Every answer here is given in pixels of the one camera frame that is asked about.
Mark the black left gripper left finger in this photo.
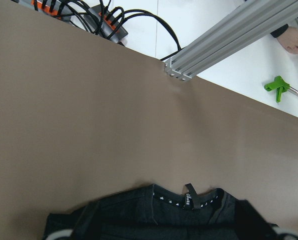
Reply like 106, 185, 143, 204
70, 201, 101, 240

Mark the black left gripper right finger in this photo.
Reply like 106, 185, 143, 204
235, 200, 278, 240

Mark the black printed t-shirt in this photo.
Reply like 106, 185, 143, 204
42, 183, 280, 240

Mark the bystander bare hand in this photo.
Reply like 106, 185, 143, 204
277, 27, 298, 54

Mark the grey orange USB hub far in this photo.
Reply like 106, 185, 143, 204
84, 4, 128, 44

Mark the grey orange usb hub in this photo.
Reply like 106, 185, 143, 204
28, 0, 84, 22
84, 4, 128, 44

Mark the grey orange USB hub near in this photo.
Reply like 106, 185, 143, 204
28, 0, 84, 22

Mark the green handled reach grabber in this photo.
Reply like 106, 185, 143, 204
263, 75, 298, 103

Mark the aluminium frame post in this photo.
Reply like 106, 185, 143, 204
164, 0, 298, 82

